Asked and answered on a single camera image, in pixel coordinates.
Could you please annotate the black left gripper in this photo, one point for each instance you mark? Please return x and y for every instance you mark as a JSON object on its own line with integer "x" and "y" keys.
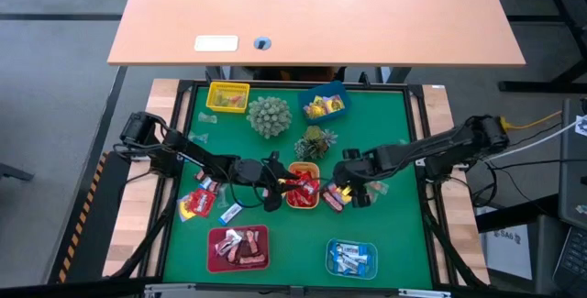
{"x": 273, "y": 179}

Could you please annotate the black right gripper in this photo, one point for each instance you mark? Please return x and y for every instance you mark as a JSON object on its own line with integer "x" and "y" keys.
{"x": 353, "y": 172}

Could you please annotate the red Skittles packet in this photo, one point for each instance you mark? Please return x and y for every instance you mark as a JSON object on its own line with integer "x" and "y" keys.
{"x": 312, "y": 202}
{"x": 202, "y": 201}
{"x": 306, "y": 179}
{"x": 297, "y": 198}
{"x": 314, "y": 190}

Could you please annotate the yellow Sour Patch packet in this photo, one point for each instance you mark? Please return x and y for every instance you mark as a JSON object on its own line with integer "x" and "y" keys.
{"x": 343, "y": 193}
{"x": 337, "y": 104}
{"x": 326, "y": 104}

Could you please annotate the brown candy bar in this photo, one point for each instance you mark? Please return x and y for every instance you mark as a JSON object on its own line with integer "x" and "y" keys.
{"x": 252, "y": 259}
{"x": 332, "y": 201}
{"x": 234, "y": 256}
{"x": 251, "y": 240}

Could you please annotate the yellow candy packet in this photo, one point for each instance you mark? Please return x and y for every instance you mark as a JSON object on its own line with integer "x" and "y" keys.
{"x": 315, "y": 111}
{"x": 184, "y": 208}

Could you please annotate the blue white Hershey's bar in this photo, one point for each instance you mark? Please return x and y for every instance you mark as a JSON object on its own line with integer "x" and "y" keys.
{"x": 352, "y": 248}
{"x": 338, "y": 257}
{"x": 230, "y": 214}
{"x": 351, "y": 267}
{"x": 359, "y": 258}
{"x": 208, "y": 184}

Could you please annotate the silver candy bar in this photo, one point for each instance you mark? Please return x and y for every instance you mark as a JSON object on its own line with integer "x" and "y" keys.
{"x": 227, "y": 243}

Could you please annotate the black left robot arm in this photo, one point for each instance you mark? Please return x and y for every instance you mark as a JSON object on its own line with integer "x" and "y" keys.
{"x": 183, "y": 149}

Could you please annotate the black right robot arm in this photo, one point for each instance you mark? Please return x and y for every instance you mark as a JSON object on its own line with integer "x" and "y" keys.
{"x": 435, "y": 144}

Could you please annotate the orange plastic bin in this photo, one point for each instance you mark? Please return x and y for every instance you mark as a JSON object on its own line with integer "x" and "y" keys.
{"x": 302, "y": 165}

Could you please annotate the mixed succulent potted plant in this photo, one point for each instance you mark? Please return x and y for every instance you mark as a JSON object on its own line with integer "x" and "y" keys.
{"x": 314, "y": 142}

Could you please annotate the round pale green plant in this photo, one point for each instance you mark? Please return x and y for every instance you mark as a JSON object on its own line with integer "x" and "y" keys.
{"x": 269, "y": 117}

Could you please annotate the blue plastic bin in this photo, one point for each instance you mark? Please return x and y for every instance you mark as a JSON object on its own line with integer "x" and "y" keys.
{"x": 312, "y": 91}

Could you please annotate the teal plastic bin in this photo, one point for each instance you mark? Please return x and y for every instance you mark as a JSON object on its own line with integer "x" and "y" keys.
{"x": 373, "y": 266}

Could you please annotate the red plastic bin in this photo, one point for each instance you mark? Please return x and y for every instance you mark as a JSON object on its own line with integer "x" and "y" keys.
{"x": 215, "y": 263}

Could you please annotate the yellow mesh basket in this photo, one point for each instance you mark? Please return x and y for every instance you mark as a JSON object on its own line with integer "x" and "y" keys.
{"x": 228, "y": 88}

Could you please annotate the white rectangular desk plate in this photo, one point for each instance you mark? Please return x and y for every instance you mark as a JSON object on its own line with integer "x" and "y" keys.
{"x": 216, "y": 43}

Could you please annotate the beige wooden desk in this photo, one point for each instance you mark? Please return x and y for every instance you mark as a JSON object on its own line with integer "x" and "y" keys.
{"x": 316, "y": 14}

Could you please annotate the white cardboard box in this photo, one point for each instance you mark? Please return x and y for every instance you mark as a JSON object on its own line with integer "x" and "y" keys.
{"x": 506, "y": 247}

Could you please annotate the black yellow hazard tape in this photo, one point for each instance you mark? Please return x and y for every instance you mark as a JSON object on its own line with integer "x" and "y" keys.
{"x": 78, "y": 229}

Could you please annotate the black computer case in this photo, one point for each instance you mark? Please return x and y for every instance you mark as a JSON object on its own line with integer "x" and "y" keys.
{"x": 573, "y": 174}

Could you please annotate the black keyboard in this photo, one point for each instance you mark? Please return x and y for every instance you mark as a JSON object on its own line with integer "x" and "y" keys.
{"x": 573, "y": 257}

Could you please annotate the black furniture leg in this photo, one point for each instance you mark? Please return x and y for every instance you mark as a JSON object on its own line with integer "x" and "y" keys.
{"x": 14, "y": 172}

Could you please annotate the black table frame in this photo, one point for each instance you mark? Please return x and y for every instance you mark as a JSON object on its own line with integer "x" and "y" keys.
{"x": 275, "y": 84}

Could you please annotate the silver metal bracket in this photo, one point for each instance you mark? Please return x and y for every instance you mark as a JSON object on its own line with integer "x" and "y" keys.
{"x": 167, "y": 289}
{"x": 424, "y": 293}

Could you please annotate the black desk frame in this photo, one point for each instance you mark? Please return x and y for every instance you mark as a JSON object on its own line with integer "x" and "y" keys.
{"x": 541, "y": 86}

